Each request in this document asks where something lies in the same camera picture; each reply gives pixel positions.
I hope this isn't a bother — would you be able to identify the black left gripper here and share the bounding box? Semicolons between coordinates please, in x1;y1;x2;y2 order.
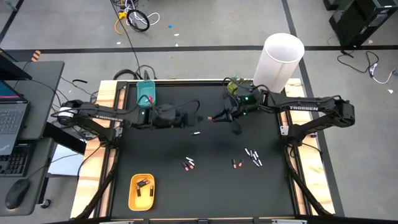
151;103;203;129

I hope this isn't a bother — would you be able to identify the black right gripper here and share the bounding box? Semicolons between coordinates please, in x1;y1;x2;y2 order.
213;89;261;123

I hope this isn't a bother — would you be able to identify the yellow plastic tray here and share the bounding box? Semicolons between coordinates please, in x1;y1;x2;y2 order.
127;173;156;212

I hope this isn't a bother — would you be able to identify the potted succulent plant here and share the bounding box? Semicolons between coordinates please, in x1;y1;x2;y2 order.
226;74;243;95

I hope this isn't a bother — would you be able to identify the teal plastic bin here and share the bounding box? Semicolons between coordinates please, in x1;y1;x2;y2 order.
136;80;157;109

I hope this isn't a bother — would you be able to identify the white shade table lamp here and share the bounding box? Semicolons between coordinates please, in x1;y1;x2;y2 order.
252;32;305;94

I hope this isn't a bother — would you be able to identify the dark grey desk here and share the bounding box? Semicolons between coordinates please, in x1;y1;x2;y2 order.
0;60;65;141

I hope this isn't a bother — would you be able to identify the black computer tower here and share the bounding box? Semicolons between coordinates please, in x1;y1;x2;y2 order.
328;0;398;48

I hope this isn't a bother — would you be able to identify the dark grey keyboard shelf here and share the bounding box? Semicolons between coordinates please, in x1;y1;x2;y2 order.
0;136;55;217

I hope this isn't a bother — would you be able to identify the grey laptop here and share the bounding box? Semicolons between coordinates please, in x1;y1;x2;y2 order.
0;80;31;156

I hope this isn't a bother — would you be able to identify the black keyboard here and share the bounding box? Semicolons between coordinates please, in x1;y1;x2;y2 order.
0;143;32;177

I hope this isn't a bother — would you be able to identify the black desk monitor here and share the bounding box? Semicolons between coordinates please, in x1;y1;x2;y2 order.
0;49;33;81

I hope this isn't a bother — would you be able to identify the black computer mouse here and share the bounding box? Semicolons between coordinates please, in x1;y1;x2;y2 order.
4;179;31;210

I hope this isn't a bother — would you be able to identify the thick black cable loop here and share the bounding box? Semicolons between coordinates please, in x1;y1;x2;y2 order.
112;64;158;81

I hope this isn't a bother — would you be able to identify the long black floor cable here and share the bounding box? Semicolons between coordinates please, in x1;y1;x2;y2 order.
110;0;141;75

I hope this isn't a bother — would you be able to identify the white floor cable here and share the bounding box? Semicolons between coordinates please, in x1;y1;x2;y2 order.
132;0;161;26

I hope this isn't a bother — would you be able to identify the black coiled cable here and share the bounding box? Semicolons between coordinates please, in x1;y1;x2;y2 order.
126;8;150;33

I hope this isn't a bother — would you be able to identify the yellow floor cable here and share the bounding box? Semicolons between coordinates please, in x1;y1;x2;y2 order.
114;11;129;35

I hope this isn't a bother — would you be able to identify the black cable with plug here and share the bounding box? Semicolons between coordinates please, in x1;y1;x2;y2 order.
337;49;380;75

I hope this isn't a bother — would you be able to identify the white power cable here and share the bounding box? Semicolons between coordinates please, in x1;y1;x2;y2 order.
369;63;398;85

